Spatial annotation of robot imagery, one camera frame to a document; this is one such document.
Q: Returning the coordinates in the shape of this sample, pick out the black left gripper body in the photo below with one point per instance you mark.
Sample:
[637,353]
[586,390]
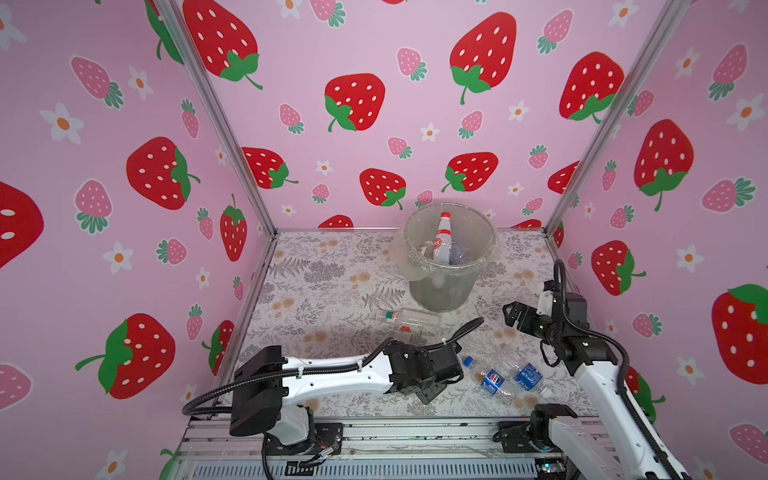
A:
[429,394]

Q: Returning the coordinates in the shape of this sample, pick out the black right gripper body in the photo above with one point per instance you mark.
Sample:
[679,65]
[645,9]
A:
[529,320]

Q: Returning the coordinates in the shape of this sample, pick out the clear bottle red green label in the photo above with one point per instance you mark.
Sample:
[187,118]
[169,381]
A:
[409,320]

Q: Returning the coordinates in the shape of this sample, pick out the Pepsi label clear bottle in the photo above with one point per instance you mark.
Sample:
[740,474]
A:
[491,380]

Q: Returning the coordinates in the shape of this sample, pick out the clear bottle blue label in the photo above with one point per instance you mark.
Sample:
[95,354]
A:
[460,254]
[523,376]

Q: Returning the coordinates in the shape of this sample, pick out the clear bottle red cap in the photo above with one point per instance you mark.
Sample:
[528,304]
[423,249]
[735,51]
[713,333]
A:
[443,240]

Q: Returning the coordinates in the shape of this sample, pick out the clear bottle orange label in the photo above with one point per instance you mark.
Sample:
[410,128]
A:
[427,249]

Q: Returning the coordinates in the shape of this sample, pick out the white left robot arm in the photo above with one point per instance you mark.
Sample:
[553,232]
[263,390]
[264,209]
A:
[272,391]

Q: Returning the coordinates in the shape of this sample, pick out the grey mesh waste bin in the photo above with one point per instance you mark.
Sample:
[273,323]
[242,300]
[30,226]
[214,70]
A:
[441,293]

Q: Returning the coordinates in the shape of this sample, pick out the clear plastic bin liner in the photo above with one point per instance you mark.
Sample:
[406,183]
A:
[469,228]

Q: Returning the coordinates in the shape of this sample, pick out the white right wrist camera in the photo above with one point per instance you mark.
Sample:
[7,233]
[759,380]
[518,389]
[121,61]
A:
[545,300]

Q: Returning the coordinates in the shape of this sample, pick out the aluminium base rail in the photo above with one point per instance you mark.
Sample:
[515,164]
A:
[403,448]

